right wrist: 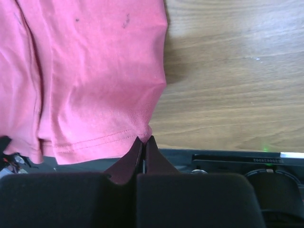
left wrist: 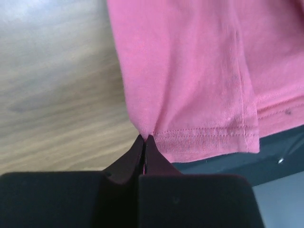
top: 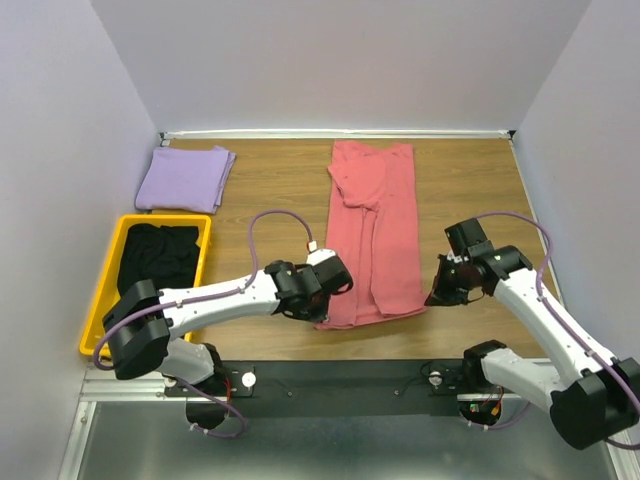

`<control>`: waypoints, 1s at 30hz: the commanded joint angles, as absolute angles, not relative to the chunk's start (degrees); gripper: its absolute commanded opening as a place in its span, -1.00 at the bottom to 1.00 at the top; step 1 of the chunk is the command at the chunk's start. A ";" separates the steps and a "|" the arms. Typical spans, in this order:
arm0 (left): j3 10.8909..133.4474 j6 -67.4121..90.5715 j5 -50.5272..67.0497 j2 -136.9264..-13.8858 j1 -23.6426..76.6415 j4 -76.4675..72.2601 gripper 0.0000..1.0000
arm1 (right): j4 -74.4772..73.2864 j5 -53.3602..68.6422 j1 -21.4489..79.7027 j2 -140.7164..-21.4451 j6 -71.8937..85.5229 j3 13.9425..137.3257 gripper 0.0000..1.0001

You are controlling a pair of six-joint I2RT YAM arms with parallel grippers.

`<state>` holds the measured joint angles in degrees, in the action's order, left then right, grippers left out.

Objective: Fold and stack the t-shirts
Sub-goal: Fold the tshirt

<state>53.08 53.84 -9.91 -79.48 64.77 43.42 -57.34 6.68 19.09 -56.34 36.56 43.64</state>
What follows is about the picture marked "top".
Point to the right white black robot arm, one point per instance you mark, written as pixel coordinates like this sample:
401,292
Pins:
589,393

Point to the yellow plastic bin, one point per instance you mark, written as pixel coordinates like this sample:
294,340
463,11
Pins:
106,294

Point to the aluminium front rail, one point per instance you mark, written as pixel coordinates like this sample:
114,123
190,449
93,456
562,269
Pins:
103,386

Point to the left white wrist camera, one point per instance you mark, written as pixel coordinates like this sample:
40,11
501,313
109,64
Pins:
317,255

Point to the red t shirt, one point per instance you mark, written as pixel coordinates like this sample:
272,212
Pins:
373,226

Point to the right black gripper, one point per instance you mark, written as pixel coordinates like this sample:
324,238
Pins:
441,294

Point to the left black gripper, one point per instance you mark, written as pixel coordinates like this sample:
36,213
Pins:
319,315

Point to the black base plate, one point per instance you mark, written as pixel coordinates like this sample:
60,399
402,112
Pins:
326,389

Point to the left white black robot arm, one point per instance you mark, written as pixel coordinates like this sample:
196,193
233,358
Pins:
146,330

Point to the black t shirt in bin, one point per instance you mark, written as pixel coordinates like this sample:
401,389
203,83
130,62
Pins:
167,255

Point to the folded purple t shirt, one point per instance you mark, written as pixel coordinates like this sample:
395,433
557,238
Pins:
189,180

